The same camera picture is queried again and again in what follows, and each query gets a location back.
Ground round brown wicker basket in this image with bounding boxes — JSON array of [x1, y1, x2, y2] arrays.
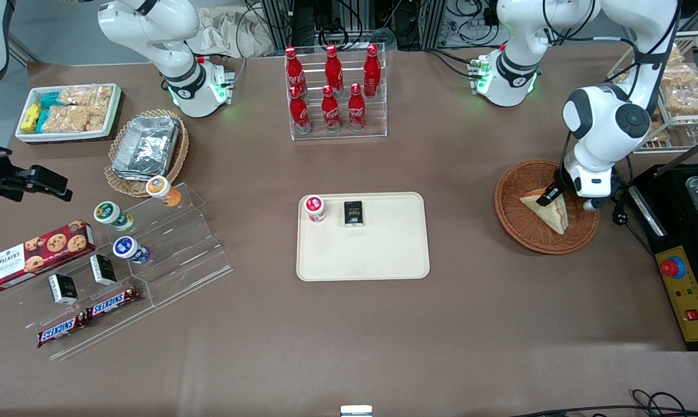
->
[[494, 160, 600, 255]]

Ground blue lid yogurt cup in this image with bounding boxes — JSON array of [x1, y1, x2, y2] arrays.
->
[[113, 236, 152, 265]]

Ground black floor cable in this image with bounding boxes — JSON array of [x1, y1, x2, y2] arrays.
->
[[510, 389, 698, 417]]

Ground triangular sandwich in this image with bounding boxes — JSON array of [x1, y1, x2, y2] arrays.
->
[[519, 188, 570, 236]]

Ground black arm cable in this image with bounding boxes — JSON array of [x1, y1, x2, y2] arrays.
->
[[542, 0, 684, 116]]

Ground red cola bottle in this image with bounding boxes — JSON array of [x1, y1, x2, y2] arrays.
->
[[321, 86, 341, 133], [348, 83, 366, 131], [325, 45, 344, 96], [363, 44, 382, 97], [289, 87, 312, 134], [285, 46, 307, 97]]

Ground black tabletop machine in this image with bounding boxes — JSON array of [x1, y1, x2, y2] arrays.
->
[[627, 164, 698, 255]]

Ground orange lid yogurt cup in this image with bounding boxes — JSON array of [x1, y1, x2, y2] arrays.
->
[[146, 175, 182, 208]]

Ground black power cable with plug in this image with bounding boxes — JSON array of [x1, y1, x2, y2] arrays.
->
[[608, 168, 656, 255]]

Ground crumpled beige cloth bag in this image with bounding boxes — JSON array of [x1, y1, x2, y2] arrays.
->
[[188, 6, 275, 58]]

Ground oval light wicker basket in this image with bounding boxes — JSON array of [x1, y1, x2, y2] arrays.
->
[[104, 109, 190, 199]]

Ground aluminium frame rack with cables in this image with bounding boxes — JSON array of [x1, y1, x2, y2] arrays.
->
[[246, 0, 500, 53]]

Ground white wire snack rack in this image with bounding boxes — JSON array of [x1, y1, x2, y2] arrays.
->
[[608, 32, 698, 155]]

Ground yellow emergency stop control box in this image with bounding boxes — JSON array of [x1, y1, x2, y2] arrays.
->
[[655, 246, 698, 352]]

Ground green lid yogurt cup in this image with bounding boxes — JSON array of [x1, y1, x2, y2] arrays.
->
[[93, 201, 135, 232]]

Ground red Walkers cookie box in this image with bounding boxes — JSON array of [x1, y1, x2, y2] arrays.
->
[[0, 220, 96, 291]]

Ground white rectangular snack tray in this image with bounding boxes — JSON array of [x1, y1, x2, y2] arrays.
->
[[14, 83, 123, 144]]

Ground small black snack box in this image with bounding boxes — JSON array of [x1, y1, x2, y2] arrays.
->
[[90, 254, 118, 286], [344, 200, 365, 228], [48, 273, 79, 306]]

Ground red lid yogurt cup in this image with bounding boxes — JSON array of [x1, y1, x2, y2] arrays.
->
[[304, 195, 327, 224]]

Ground cream plastic tray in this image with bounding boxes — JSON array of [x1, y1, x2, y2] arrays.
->
[[296, 192, 430, 282]]

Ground stacked aluminium foil trays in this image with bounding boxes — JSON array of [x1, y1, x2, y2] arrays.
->
[[112, 115, 181, 181]]

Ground Snickers chocolate bar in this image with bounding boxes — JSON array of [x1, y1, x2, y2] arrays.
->
[[86, 286, 142, 320], [36, 313, 90, 349]]

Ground clear acrylic bottle rack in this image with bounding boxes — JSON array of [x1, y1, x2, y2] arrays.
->
[[284, 42, 388, 141]]

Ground clear acrylic stepped display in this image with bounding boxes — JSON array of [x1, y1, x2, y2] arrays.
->
[[0, 182, 233, 361]]

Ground yellow snack pack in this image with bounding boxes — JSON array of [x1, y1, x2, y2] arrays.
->
[[21, 103, 42, 133]]

